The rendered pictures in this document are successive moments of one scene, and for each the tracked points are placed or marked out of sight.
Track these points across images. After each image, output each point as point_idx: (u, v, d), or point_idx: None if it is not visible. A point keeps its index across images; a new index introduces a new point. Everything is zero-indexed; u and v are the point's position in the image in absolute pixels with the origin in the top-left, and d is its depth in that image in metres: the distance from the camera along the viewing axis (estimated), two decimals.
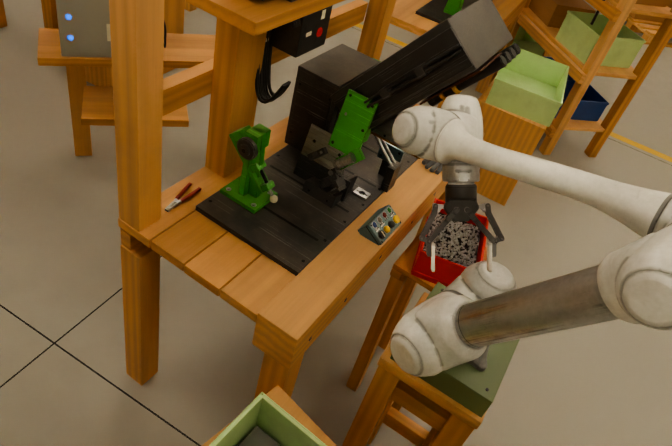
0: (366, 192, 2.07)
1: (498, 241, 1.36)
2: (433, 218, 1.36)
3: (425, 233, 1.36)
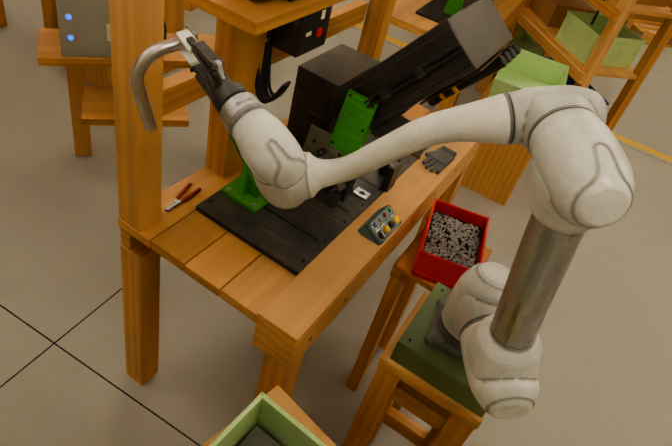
0: (366, 192, 2.07)
1: (200, 43, 1.21)
2: None
3: None
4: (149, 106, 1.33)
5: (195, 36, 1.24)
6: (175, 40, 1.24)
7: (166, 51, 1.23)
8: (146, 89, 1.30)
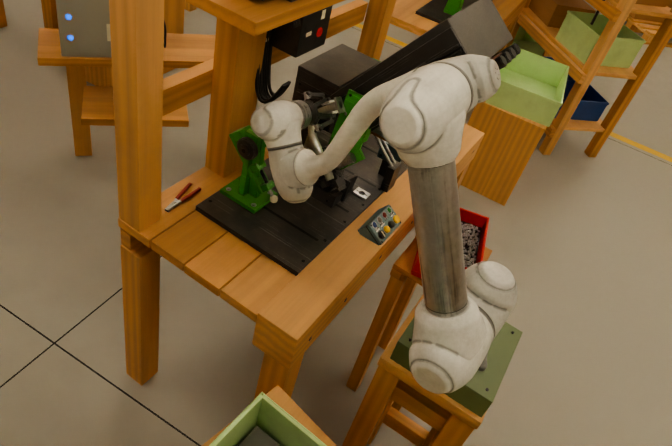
0: (366, 192, 2.07)
1: (324, 96, 1.83)
2: (324, 123, 1.78)
3: (330, 121, 1.82)
4: None
5: (334, 99, 1.86)
6: (327, 104, 1.90)
7: (320, 111, 1.91)
8: (319, 144, 1.95)
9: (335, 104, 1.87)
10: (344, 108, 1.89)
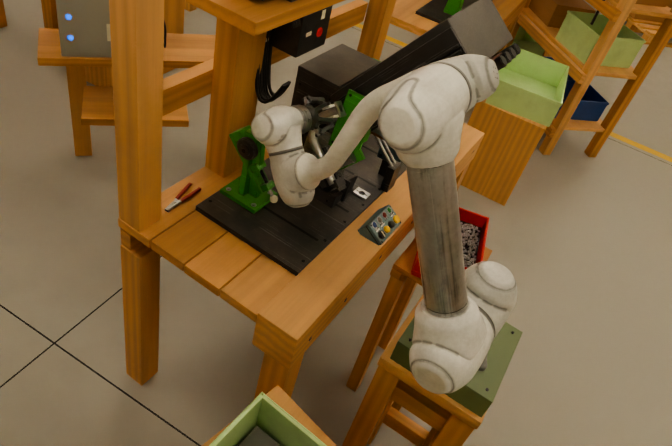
0: (366, 192, 2.07)
1: (324, 101, 1.83)
2: (325, 128, 1.78)
3: (331, 125, 1.82)
4: None
5: (334, 103, 1.87)
6: (327, 109, 1.90)
7: (320, 116, 1.91)
8: (320, 149, 1.96)
9: (335, 108, 1.87)
10: (344, 112, 1.90)
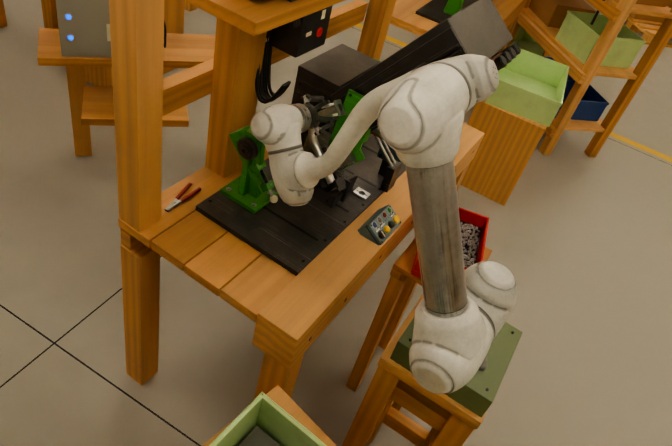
0: (366, 192, 2.07)
1: (323, 99, 1.83)
2: (324, 126, 1.78)
3: (330, 124, 1.82)
4: None
5: (333, 102, 1.87)
6: (327, 108, 1.90)
7: (320, 114, 1.91)
8: (320, 147, 1.95)
9: (335, 107, 1.87)
10: (344, 111, 1.89)
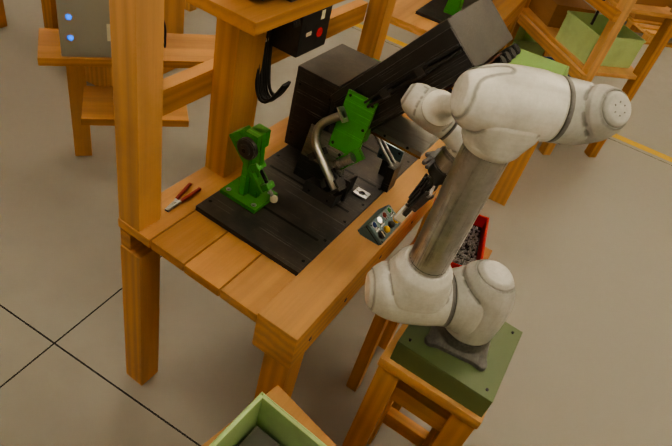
0: (366, 192, 2.07)
1: None
2: (427, 200, 1.73)
3: (418, 207, 1.75)
4: (325, 167, 1.95)
5: (337, 108, 1.87)
6: (330, 114, 1.90)
7: (323, 121, 1.91)
8: (323, 154, 1.96)
9: (338, 114, 1.87)
10: (347, 118, 1.90)
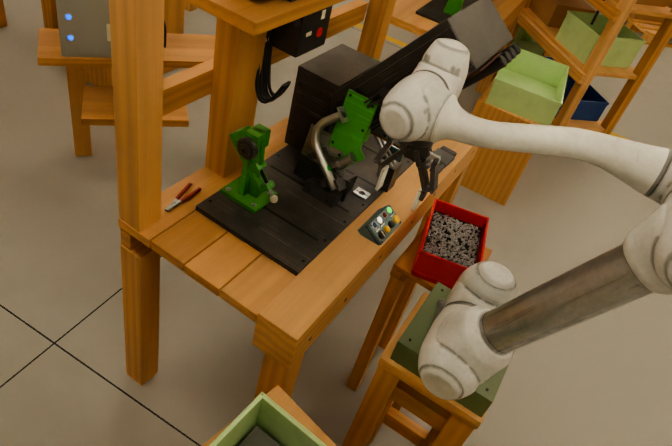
0: (366, 192, 2.07)
1: (428, 191, 1.38)
2: (387, 147, 1.38)
3: (378, 157, 1.41)
4: (325, 167, 1.95)
5: (337, 108, 1.87)
6: (330, 114, 1.90)
7: (323, 121, 1.91)
8: (323, 154, 1.96)
9: (338, 114, 1.87)
10: (347, 118, 1.90)
